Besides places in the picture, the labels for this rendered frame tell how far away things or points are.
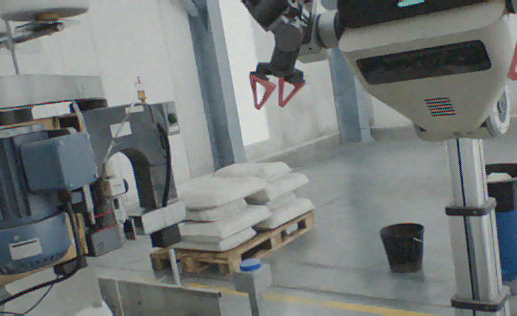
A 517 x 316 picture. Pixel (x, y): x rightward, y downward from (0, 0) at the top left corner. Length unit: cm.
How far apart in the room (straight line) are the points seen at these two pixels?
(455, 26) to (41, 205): 87
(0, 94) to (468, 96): 95
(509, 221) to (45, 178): 257
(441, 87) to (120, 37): 557
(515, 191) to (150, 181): 214
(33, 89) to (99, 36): 546
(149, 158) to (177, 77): 567
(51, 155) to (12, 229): 14
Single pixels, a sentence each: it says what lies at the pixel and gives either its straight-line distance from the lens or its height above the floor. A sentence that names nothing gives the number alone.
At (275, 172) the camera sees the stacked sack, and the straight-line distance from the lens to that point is 476.
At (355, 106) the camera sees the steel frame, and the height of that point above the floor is 65.
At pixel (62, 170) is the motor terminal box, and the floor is 125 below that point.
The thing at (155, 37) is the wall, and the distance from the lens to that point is 700.
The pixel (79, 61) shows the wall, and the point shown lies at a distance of 632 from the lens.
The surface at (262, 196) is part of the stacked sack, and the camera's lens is 454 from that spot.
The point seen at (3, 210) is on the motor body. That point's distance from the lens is 108.
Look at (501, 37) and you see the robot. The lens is 125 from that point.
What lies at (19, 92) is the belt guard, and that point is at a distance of 105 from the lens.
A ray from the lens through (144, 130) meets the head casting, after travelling 147.
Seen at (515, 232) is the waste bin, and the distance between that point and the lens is 324.
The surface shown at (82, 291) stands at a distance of 169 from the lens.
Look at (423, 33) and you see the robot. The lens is 127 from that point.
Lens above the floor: 135
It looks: 9 degrees down
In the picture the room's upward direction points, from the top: 9 degrees counter-clockwise
